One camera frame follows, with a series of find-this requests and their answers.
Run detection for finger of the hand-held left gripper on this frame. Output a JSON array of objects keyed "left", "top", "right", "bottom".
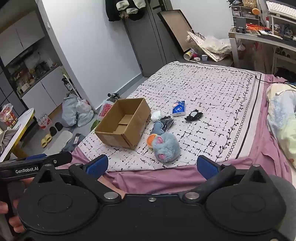
[
  {"left": 23, "top": 153, "right": 48, "bottom": 161},
  {"left": 46, "top": 152, "right": 73, "bottom": 166}
]

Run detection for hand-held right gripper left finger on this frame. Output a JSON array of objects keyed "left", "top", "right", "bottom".
[{"left": 32, "top": 154, "right": 122, "bottom": 201}]

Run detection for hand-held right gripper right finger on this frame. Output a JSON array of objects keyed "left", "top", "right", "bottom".
[{"left": 183, "top": 155, "right": 270, "bottom": 201}]

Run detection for brown cardboard box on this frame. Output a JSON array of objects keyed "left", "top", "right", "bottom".
[{"left": 94, "top": 98, "right": 152, "bottom": 150}]

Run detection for grey-blue fluffy plush toy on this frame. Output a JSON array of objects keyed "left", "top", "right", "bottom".
[{"left": 151, "top": 133, "right": 181, "bottom": 163}]

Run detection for burger plush toy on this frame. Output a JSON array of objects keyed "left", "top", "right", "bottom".
[{"left": 147, "top": 134, "right": 159, "bottom": 149}]

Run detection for black plastic packet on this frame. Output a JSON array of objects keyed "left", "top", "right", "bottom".
[{"left": 158, "top": 116, "right": 174, "bottom": 132}]

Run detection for blue denim plush toy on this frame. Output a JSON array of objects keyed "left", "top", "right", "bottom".
[{"left": 151, "top": 121, "right": 165, "bottom": 135}]

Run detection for blue tissue packet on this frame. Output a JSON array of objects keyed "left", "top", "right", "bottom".
[{"left": 172, "top": 101, "right": 187, "bottom": 117}]

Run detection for person's left hand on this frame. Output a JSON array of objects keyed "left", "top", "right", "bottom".
[{"left": 0, "top": 199, "right": 26, "bottom": 233}]

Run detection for white floor mat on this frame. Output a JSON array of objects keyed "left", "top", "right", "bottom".
[{"left": 43, "top": 130, "right": 74, "bottom": 155}]

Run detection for pair of yellow slippers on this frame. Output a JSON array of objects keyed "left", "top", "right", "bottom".
[{"left": 41, "top": 135, "right": 53, "bottom": 148}]

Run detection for blue jeans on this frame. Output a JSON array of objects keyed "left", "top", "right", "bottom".
[{"left": 62, "top": 133, "right": 86, "bottom": 152}]

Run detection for round white yellow-edged table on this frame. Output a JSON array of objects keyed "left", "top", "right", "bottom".
[{"left": 0, "top": 108, "right": 36, "bottom": 163}]

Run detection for pair of black slippers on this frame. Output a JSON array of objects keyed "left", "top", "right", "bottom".
[{"left": 48, "top": 121, "right": 63, "bottom": 137}]

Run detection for pack of water bottles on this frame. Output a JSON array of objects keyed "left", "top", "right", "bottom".
[{"left": 38, "top": 114, "right": 52, "bottom": 130}]

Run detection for pale plastic bag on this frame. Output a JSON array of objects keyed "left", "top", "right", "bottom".
[{"left": 77, "top": 110, "right": 95, "bottom": 127}]

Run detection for grey plastic bag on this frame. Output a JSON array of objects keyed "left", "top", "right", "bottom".
[{"left": 62, "top": 93, "right": 80, "bottom": 128}]

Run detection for red snack bag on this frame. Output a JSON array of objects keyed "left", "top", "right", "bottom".
[{"left": 0, "top": 103, "right": 18, "bottom": 127}]

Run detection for red patterned bag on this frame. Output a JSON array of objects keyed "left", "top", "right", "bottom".
[{"left": 97, "top": 100, "right": 114, "bottom": 121}]

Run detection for white tied plastic bag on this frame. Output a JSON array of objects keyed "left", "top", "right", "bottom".
[{"left": 75, "top": 98, "right": 92, "bottom": 114}]

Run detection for pair of sneakers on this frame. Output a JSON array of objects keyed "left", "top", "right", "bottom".
[{"left": 108, "top": 92, "right": 121, "bottom": 103}]

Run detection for black spray bottle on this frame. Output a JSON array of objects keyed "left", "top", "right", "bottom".
[{"left": 61, "top": 77, "right": 73, "bottom": 91}]

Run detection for white pole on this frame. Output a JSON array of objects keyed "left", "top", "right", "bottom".
[{"left": 62, "top": 71, "right": 82, "bottom": 99}]

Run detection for white black-patterned blanket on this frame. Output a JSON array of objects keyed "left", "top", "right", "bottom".
[{"left": 77, "top": 61, "right": 264, "bottom": 172}]

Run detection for row of shelf items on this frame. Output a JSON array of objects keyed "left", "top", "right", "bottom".
[{"left": 7, "top": 54, "right": 61, "bottom": 93}]

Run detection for pastel quilt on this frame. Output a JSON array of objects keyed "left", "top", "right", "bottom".
[{"left": 265, "top": 83, "right": 296, "bottom": 168}]

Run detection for cream tote bag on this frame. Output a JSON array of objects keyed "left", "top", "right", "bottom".
[{"left": 187, "top": 31, "right": 232, "bottom": 62}]

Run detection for white and grey cabinets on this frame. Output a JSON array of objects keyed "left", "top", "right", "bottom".
[{"left": 0, "top": 0, "right": 78, "bottom": 117}]

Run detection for dark grey door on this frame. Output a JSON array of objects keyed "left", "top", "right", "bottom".
[{"left": 122, "top": 0, "right": 179, "bottom": 77}]

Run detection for white desk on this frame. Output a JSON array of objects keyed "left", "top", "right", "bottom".
[{"left": 228, "top": 24, "right": 296, "bottom": 70}]

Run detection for black-framed brown board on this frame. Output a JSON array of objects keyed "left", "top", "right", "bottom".
[{"left": 157, "top": 9, "right": 196, "bottom": 53}]

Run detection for red packet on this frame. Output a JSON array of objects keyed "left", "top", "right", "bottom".
[{"left": 246, "top": 23, "right": 271, "bottom": 31}]

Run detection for grey desktop drawer organiser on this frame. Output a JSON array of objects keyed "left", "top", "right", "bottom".
[{"left": 231, "top": 6, "right": 253, "bottom": 18}]

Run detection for black hanging jacket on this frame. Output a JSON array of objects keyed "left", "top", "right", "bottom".
[{"left": 105, "top": 0, "right": 146, "bottom": 22}]

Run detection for white keyboard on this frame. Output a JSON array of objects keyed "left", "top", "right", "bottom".
[{"left": 265, "top": 1, "right": 296, "bottom": 18}]

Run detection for black cable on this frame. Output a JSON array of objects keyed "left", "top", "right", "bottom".
[{"left": 254, "top": 72, "right": 296, "bottom": 88}]

